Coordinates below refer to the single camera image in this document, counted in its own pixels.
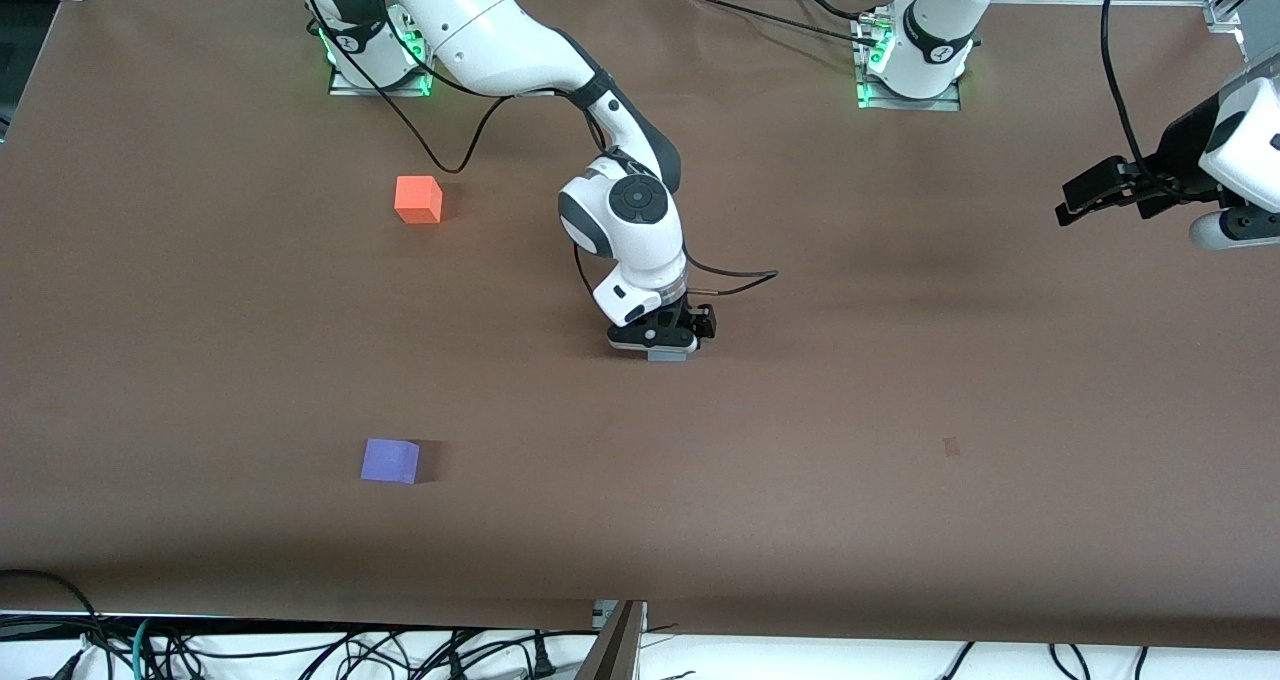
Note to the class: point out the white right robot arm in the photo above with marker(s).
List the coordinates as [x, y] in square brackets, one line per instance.
[480, 20]

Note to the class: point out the blue block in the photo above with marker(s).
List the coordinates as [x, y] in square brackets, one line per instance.
[668, 357]

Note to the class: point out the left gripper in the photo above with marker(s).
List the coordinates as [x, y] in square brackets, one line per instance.
[1178, 153]

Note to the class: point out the purple block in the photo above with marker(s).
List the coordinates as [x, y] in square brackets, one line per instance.
[390, 460]

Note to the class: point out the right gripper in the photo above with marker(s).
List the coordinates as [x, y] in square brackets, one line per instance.
[692, 316]

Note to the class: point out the aluminium profile post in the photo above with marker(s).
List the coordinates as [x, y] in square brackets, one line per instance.
[615, 645]

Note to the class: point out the orange block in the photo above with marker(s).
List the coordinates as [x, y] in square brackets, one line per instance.
[417, 200]

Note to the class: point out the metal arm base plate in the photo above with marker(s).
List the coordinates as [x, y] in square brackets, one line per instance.
[345, 85]
[950, 103]

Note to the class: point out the brown paper table cover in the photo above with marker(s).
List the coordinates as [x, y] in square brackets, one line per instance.
[800, 510]

